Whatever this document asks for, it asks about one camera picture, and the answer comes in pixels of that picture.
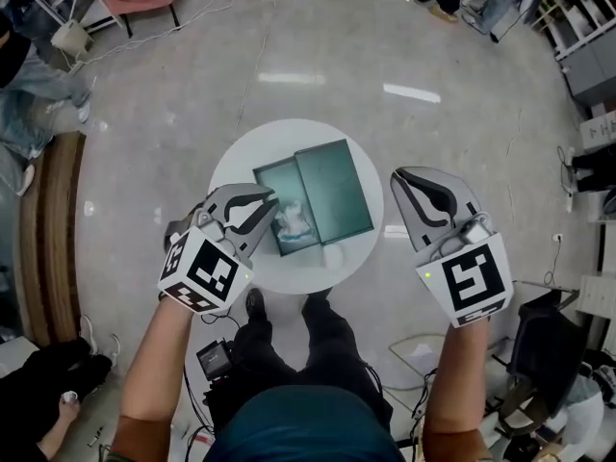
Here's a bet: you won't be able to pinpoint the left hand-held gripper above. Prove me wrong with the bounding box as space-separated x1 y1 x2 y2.
157 183 281 316

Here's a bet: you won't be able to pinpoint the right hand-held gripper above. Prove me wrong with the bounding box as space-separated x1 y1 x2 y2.
390 166 514 329

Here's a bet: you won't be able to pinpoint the teal box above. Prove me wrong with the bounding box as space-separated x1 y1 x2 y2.
252 156 323 258

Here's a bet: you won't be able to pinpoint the white plastic bag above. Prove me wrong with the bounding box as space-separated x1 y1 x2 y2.
272 198 315 243

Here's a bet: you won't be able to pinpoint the person's right forearm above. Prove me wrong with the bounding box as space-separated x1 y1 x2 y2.
422 322 493 452

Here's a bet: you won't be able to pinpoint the person's left forearm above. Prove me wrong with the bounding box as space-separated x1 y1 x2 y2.
117 297 196 425

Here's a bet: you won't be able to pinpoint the dark green box lid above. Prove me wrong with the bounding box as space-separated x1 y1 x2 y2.
293 138 375 246

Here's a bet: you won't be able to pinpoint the white round side table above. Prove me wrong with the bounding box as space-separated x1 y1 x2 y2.
207 117 385 295

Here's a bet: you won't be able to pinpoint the person's left black shoe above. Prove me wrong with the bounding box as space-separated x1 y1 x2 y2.
244 287 268 322

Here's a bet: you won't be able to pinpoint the person's black shoe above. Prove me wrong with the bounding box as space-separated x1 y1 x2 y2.
306 286 334 307
244 287 268 322

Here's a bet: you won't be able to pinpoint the small white cup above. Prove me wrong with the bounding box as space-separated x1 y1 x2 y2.
321 242 346 271

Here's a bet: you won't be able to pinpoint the person's right black shoe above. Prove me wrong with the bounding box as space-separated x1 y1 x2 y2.
306 286 334 307

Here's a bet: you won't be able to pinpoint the person's black trousers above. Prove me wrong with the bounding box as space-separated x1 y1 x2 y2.
206 292 394 433

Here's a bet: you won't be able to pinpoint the black office chair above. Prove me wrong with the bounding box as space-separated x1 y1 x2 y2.
509 288 591 419

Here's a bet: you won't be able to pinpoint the curved wooden bench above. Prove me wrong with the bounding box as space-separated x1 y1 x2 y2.
18 131 89 348

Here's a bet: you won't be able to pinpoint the pair of white sandals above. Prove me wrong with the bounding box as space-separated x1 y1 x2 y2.
78 314 123 368

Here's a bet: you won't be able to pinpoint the grey metal cabinet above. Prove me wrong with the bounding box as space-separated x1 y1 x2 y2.
562 40 616 108

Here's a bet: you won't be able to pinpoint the person's teal shirt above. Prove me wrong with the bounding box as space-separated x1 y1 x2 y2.
203 384 406 462

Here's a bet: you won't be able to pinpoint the white metal shelf rack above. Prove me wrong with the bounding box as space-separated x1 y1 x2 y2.
528 0 616 63

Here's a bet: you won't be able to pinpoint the small white bin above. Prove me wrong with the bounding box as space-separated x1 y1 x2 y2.
49 18 95 60

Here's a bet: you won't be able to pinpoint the black cable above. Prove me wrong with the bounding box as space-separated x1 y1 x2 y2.
182 367 216 462
408 367 437 452
198 307 243 342

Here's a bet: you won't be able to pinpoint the black recorder box with screen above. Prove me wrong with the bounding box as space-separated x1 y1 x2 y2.
195 336 238 382

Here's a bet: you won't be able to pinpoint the white floor cable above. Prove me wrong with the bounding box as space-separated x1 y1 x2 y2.
66 0 278 74

